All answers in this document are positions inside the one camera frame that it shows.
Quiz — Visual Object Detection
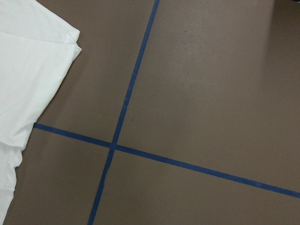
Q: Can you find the white long-sleeve printed shirt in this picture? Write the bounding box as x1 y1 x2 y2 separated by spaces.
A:
0 0 81 220

